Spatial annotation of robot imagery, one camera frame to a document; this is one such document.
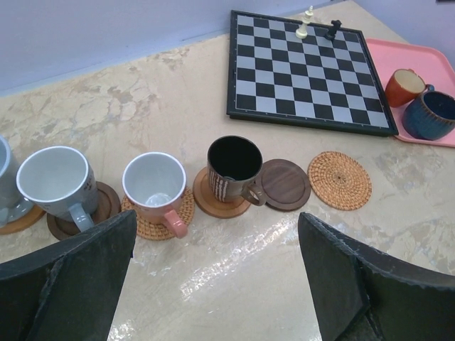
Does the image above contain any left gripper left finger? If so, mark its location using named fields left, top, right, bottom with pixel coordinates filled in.
left=1, top=210, right=137, bottom=340

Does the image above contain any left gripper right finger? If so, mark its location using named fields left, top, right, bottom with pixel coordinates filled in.
left=298, top=212, right=454, bottom=340

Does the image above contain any dark walnut coaster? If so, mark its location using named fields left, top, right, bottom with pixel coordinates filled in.
left=46, top=181, right=121, bottom=240
left=256, top=158, right=311, bottom=212

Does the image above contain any light blue cup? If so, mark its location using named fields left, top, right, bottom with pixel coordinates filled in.
left=0, top=136, right=33, bottom=227

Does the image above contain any small woven rattan coaster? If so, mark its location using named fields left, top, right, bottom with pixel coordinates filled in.
left=121, top=187, right=195, bottom=241

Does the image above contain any grey white mug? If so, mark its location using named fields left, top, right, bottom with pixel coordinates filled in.
left=16, top=146, right=98, bottom=232

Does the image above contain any large woven rattan coaster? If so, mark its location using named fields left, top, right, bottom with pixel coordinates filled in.
left=308, top=151, right=372, bottom=211

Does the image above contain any white floral mug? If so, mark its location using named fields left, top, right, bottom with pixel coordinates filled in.
left=122, top=152, right=188, bottom=239

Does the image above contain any light wooden coaster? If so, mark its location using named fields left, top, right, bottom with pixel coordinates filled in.
left=193, top=167, right=251, bottom=219
left=0, top=205, right=45, bottom=235

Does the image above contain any black maroon cup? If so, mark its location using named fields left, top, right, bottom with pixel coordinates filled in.
left=207, top=135, right=266, bottom=206

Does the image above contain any dark blue cup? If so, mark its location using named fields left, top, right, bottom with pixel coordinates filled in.
left=402, top=91, right=454, bottom=141

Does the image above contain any copper orange cup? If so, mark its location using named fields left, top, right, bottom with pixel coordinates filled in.
left=385, top=68, right=434, bottom=108

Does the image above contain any black white chessboard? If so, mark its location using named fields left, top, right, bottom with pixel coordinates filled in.
left=227, top=11, right=398, bottom=136

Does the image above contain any pink plastic tray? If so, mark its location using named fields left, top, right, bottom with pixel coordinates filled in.
left=365, top=38, right=455, bottom=148

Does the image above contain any white chess piece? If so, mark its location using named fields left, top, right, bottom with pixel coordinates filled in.
left=295, top=6, right=314, bottom=39

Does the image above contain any black chess piece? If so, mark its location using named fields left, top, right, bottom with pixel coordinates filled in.
left=324, top=20, right=342, bottom=41

